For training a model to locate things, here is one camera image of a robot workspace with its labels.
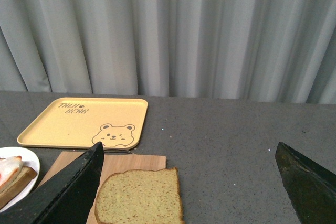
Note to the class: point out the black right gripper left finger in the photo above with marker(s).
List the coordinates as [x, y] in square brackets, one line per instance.
[67, 197]

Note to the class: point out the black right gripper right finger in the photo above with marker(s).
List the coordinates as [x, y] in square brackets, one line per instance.
[310, 186]

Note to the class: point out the white round plate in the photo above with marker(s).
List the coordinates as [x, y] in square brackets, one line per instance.
[29, 159]

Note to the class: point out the bread slice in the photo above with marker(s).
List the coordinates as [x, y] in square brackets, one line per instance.
[140, 196]
[26, 175]

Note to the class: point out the white egg sandwich filling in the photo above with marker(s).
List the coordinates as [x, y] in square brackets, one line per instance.
[10, 168]

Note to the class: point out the yellow bear tray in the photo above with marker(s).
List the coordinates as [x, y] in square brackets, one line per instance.
[81, 122]

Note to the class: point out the grey curtain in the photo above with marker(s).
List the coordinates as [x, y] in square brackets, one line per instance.
[262, 50]

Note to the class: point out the metal cutting board handle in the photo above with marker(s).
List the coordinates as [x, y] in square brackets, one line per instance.
[117, 151]

